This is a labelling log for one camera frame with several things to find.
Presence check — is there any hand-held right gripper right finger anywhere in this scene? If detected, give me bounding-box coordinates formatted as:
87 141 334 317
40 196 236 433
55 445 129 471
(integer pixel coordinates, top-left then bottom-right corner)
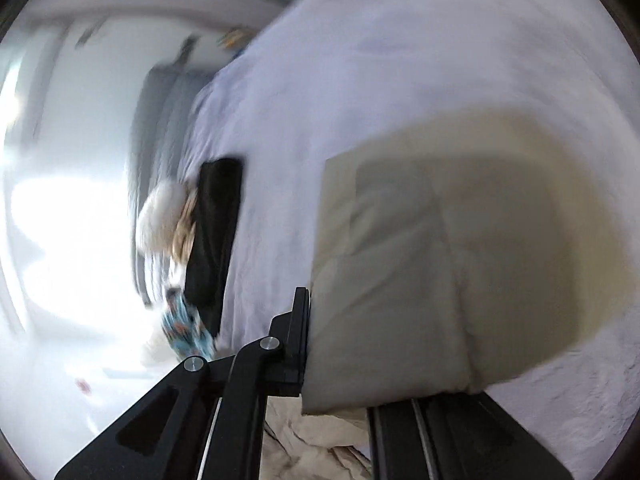
367 391 574 480

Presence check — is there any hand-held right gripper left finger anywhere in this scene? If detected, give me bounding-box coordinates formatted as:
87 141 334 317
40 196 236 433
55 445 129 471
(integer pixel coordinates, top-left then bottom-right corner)
54 287 311 480

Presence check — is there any beige puffer jacket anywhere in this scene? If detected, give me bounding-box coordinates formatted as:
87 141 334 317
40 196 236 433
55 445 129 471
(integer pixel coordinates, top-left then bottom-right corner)
262 110 629 480

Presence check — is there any blue patterned cloth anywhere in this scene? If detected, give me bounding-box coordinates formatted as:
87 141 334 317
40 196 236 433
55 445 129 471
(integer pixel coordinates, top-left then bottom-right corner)
162 290 217 361

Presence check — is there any black folded cloth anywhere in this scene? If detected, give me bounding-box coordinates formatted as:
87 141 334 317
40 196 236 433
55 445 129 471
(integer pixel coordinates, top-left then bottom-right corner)
184 157 246 337

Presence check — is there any white fluffy plush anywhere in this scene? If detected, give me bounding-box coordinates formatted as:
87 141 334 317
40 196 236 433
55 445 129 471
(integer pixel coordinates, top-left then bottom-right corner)
137 180 190 257

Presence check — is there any grey ribbed bed base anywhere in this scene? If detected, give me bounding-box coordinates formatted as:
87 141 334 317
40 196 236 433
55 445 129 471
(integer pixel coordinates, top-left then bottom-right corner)
127 60 216 307

